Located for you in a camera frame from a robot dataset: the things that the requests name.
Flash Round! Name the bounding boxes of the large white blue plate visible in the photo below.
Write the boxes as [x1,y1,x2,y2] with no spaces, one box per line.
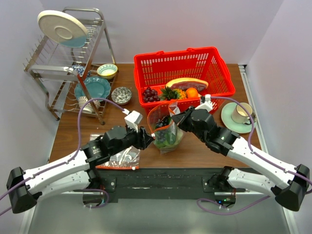
[37,10,89,48]

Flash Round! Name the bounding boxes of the teal scalloped plate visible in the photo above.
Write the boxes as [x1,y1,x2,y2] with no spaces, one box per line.
[74,76,111,100]

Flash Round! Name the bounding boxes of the mint green saucer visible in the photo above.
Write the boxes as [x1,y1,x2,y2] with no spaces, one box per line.
[221,102,252,134]

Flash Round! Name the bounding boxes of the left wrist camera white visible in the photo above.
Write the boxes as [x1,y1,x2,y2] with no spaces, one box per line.
[124,111,143,132]

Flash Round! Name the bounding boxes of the toy napa cabbage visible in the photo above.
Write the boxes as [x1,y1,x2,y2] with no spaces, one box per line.
[154,137,182,149]

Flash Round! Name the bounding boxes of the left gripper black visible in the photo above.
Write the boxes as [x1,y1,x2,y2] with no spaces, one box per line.
[110,123,155,156]

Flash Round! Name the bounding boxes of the red plastic shopping basket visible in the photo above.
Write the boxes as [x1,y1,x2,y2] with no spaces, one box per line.
[134,47,235,113]

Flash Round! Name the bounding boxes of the toy orange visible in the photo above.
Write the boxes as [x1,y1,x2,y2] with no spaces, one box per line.
[185,88,198,98]

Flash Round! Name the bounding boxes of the toy meat slice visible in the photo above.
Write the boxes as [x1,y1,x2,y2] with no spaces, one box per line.
[165,78,209,92]

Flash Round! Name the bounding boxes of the small blue patterned dish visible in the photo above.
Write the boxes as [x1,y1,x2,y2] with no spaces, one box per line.
[72,63,86,77]

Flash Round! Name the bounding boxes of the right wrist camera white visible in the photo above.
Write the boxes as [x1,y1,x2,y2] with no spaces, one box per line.
[195,94,213,113]

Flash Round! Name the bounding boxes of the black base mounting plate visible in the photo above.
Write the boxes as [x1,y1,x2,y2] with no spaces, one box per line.
[42,167,272,204]

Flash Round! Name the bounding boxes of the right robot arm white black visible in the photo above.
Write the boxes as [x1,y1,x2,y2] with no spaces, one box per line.
[172,107,310,212]

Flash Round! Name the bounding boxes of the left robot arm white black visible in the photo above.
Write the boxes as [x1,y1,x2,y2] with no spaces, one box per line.
[1,126,154,214]

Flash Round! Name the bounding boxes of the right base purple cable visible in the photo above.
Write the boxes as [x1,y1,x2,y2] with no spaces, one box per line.
[196,195,271,215]

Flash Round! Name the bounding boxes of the toy red grapes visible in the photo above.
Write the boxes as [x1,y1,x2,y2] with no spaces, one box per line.
[141,87,160,103]

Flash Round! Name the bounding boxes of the toy dark grapes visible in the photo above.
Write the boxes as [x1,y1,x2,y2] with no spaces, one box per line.
[155,115,175,143]

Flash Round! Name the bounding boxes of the blue patterned white bowl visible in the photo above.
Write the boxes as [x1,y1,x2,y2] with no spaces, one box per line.
[78,96,95,114]

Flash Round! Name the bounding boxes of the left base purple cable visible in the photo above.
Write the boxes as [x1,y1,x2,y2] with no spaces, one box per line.
[82,186,110,209]

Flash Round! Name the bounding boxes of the toy pineapple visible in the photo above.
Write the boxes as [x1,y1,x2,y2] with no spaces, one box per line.
[160,87,187,101]

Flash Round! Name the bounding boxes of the zip bag red zipper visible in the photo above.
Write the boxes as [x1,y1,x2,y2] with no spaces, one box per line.
[147,100,184,154]

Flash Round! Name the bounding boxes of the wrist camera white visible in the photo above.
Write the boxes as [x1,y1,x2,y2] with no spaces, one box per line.
[124,111,143,132]
[195,94,213,113]

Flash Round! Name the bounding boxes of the black white patterned bowl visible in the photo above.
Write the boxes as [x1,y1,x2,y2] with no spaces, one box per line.
[111,86,132,105]

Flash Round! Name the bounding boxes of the cream speckled mug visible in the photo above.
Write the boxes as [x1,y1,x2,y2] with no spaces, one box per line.
[231,102,256,125]

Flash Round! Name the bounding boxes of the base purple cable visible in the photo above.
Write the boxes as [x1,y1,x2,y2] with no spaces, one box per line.
[196,195,271,215]
[82,186,110,209]

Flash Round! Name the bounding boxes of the metal dish rack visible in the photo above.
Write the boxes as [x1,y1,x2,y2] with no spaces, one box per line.
[24,7,115,120]

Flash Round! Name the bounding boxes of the yellow rim teal bowl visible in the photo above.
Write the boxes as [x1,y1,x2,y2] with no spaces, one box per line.
[97,64,118,80]

